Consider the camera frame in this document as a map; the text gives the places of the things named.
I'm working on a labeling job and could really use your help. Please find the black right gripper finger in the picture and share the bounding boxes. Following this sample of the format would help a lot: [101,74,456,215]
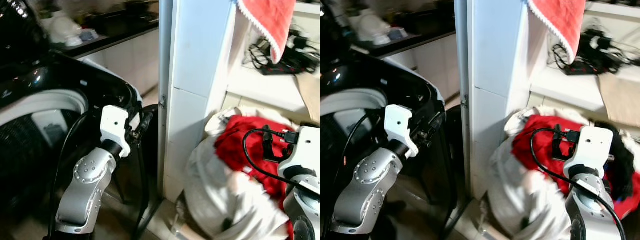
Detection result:
[551,125,564,162]
[261,126,274,160]

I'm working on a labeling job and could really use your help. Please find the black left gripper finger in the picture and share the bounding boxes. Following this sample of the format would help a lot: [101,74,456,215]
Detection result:
[425,111,447,136]
[137,111,155,134]

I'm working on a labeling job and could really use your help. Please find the black top-load washing machine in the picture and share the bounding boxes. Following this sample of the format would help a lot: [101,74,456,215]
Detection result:
[0,0,160,239]
[320,0,454,239]

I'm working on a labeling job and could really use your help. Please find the red garment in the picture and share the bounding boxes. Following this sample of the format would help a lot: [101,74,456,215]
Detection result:
[214,114,302,239]
[510,114,640,222]

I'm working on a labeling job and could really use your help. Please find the black garment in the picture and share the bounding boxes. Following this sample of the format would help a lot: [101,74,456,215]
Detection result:
[594,121,637,202]

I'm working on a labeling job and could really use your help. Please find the white ledge shelf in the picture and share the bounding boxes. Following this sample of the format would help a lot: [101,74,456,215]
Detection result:
[227,64,309,112]
[529,64,609,114]

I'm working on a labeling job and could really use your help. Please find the white kitchen cabinet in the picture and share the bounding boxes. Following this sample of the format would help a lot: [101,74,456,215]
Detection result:
[81,30,160,97]
[387,32,457,94]

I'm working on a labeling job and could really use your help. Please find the beige cardboard sheet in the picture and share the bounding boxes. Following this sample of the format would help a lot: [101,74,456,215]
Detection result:
[597,72,640,129]
[296,72,321,124]

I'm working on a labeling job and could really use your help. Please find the black kitchen countertop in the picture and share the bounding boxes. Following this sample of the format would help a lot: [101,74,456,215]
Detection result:
[64,24,160,60]
[371,29,456,57]

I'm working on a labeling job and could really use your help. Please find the white bowls stack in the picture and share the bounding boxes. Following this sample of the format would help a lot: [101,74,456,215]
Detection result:
[357,13,394,47]
[49,12,84,49]

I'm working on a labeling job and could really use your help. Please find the red towel with white trim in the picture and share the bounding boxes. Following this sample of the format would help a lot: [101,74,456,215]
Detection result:
[236,0,297,65]
[526,0,587,65]

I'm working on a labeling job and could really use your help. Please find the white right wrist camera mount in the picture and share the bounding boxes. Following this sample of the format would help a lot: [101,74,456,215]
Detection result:
[277,125,321,177]
[563,126,615,179]

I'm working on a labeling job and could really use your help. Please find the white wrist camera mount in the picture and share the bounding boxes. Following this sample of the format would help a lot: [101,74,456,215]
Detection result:
[277,125,321,177]
[100,105,132,159]
[384,104,420,159]
[563,126,615,179]

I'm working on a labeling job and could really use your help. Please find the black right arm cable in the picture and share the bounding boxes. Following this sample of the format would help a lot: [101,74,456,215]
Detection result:
[242,128,321,195]
[529,127,628,240]

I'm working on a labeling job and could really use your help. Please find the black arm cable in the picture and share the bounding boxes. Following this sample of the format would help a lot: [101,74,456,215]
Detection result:
[47,112,104,239]
[529,127,628,240]
[327,111,387,239]
[242,128,321,195]

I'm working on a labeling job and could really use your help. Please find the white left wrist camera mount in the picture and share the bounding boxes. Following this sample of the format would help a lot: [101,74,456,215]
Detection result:
[384,104,420,159]
[100,105,132,159]

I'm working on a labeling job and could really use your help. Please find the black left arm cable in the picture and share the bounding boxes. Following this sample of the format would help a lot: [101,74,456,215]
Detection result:
[47,112,104,239]
[327,111,387,239]

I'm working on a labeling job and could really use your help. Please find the black tangled cables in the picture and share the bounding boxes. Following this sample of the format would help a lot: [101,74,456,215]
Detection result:
[244,29,321,77]
[552,27,640,77]

